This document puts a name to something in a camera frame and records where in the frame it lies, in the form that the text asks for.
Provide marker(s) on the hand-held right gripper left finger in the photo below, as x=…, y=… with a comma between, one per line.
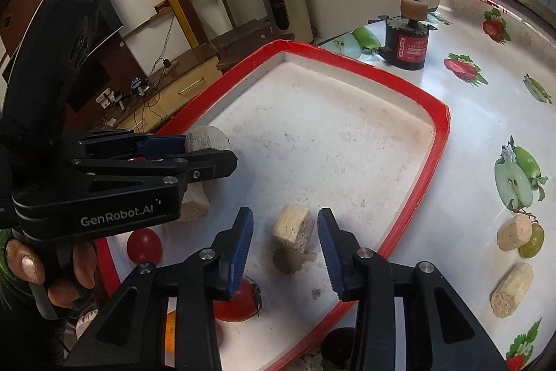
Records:
x=241, y=249

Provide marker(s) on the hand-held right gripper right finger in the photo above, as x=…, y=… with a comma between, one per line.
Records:
x=330, y=253

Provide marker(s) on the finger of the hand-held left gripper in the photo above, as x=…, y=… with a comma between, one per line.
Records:
x=213, y=164
x=165, y=143

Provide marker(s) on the beige cork piece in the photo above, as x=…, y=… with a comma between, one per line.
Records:
x=514, y=233
x=293, y=228
x=512, y=288
x=193, y=203
x=208, y=138

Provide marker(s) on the red tomato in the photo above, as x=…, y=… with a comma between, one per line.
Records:
x=144, y=246
x=239, y=303

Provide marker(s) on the small orange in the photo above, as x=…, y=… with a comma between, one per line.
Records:
x=170, y=332

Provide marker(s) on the red rimmed white tray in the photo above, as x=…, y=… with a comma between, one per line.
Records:
x=325, y=127

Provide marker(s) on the person's left hand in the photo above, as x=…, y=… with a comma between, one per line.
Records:
x=24, y=262

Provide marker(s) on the low wooden cabinet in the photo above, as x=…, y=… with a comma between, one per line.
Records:
x=182, y=80

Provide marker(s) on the dark purple grape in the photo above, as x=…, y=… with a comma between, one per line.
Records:
x=339, y=347

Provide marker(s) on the black flat screen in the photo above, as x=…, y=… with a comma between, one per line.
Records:
x=104, y=19

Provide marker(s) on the pink striped cloth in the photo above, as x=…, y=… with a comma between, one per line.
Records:
x=87, y=321

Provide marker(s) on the dark red labelled jar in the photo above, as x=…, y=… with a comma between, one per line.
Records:
x=408, y=47

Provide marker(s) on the cork stopper with hole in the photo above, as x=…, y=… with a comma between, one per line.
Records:
x=412, y=8

